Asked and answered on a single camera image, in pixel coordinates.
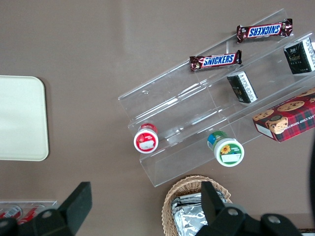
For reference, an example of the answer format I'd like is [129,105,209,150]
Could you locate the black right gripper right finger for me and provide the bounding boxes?
[195,181,304,236]

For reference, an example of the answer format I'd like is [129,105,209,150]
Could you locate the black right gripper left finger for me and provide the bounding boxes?
[0,181,93,236]

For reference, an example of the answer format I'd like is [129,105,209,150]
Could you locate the foil wrapped sandwich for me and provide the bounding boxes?
[170,192,228,209]
[172,206,212,236]

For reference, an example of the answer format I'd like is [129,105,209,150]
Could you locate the woven wicker basket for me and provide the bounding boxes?
[161,175,233,236]

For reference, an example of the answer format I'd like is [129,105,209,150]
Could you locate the cream plastic tray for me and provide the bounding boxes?
[0,75,50,162]

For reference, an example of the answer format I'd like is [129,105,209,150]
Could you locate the clear acrylic can holder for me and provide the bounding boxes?
[0,200,59,222]

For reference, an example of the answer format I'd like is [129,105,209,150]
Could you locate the red soda can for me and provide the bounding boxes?
[17,205,46,225]
[0,205,23,220]

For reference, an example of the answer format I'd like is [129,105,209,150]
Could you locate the green lidded small jar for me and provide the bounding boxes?
[207,130,245,167]

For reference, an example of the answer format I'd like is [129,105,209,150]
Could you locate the red lidded small jar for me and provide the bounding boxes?
[133,123,159,154]

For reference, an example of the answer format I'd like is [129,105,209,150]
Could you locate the clear acrylic tiered display shelf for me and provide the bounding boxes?
[117,8,315,188]

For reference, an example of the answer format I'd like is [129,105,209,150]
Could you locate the red tartan cookie box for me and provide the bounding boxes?
[252,87,315,143]

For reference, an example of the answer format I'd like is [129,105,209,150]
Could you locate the dark green tea box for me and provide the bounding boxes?
[226,71,258,106]
[283,37,315,75]

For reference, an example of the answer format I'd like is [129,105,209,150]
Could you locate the Snickers chocolate bar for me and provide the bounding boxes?
[189,49,243,72]
[236,18,294,44]

